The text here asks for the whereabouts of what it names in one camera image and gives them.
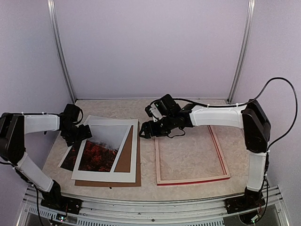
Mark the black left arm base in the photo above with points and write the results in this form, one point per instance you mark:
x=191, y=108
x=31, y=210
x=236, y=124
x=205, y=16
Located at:
x=56, y=201

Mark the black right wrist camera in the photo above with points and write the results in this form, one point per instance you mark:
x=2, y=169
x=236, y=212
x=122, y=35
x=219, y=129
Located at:
x=165, y=106

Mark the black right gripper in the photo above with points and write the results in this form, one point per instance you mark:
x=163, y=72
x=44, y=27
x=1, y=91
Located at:
x=146, y=125

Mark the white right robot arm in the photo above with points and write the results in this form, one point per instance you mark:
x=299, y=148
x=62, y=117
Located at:
x=250, y=118

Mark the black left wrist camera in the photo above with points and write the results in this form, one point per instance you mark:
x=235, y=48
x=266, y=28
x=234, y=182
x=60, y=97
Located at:
x=74, y=112

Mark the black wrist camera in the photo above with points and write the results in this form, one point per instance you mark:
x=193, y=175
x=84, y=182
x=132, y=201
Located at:
x=74, y=112
x=165, y=106

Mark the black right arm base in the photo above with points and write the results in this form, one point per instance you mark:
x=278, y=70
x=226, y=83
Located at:
x=249, y=200

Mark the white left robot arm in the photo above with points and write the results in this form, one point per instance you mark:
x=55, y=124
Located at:
x=17, y=128

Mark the left aluminium corner post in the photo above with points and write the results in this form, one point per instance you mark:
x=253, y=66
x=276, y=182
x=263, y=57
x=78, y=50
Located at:
x=59, y=48

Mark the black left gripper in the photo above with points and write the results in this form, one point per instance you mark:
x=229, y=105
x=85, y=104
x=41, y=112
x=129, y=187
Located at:
x=84, y=135

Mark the white photo mat board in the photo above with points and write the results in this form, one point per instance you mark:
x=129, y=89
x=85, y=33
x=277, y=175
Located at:
x=105, y=175

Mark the aluminium front rail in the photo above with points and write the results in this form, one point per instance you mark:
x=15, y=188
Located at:
x=199, y=212

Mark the light wood picture frame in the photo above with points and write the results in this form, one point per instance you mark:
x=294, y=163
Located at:
x=224, y=167

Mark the aluminium corner post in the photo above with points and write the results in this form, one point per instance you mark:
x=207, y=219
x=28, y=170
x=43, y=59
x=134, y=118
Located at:
x=59, y=48
x=243, y=50

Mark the right aluminium corner post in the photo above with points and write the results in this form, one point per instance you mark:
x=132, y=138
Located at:
x=243, y=50

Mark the red forest photo print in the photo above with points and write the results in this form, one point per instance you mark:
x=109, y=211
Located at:
x=100, y=151

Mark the brown cardboard backing board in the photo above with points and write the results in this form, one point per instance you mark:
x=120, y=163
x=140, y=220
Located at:
x=135, y=183

